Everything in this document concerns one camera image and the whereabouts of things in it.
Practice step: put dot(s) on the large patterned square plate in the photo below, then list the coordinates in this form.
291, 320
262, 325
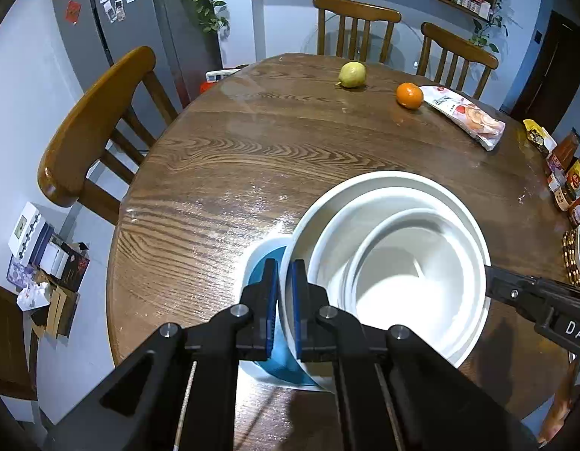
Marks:
254, 370

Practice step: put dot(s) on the red sauce bottle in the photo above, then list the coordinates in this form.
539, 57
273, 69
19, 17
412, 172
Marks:
564, 150

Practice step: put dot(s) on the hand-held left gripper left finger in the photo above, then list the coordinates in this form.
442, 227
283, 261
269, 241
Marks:
272, 305

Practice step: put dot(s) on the person's right forearm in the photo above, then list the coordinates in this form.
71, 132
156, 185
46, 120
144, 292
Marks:
560, 399

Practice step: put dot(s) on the grey refrigerator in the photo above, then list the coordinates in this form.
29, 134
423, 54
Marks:
144, 33

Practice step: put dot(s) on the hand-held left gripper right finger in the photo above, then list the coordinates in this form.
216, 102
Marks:
297, 305

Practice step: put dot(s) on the small white label jar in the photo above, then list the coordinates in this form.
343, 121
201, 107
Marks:
556, 181

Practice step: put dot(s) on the dark wooden door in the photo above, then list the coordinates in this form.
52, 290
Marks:
553, 65

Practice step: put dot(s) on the green trailing vine plant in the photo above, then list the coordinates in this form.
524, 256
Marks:
200, 0

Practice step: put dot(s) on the wooden chair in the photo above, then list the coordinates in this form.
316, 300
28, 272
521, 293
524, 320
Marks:
459, 44
92, 122
355, 9

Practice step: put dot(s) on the red paper decoration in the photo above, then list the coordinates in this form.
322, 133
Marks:
72, 9

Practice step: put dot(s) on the brown sauce jar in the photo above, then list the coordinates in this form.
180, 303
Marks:
563, 197

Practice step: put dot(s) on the white box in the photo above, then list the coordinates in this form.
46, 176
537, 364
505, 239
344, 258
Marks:
26, 230

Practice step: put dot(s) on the white and red object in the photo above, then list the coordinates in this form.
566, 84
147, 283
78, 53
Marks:
219, 77

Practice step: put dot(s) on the dark wall switch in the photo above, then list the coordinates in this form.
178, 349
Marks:
538, 37

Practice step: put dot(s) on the large white bowl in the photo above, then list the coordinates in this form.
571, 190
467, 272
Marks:
308, 225

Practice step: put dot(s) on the brown wooden furniture piece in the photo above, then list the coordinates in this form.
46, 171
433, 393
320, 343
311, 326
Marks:
10, 338

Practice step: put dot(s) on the green pear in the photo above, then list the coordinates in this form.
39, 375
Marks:
352, 75

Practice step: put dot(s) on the small white bowl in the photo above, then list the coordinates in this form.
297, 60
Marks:
398, 286

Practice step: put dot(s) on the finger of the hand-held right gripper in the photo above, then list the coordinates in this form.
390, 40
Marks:
510, 289

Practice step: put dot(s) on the yellow snack packet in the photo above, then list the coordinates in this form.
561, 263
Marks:
539, 136

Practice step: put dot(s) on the white pink snack bag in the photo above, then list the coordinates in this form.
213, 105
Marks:
468, 117

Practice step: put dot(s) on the wooden bead trivet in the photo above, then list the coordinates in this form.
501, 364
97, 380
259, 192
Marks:
571, 258

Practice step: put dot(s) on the orange fruit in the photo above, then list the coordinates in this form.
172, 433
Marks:
409, 95

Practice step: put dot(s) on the dark printed box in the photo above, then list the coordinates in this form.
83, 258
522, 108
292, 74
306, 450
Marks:
73, 265

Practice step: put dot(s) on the medium white bowl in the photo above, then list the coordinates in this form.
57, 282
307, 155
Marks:
351, 225

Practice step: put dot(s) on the small green hanging plant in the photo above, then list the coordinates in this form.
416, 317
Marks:
489, 23

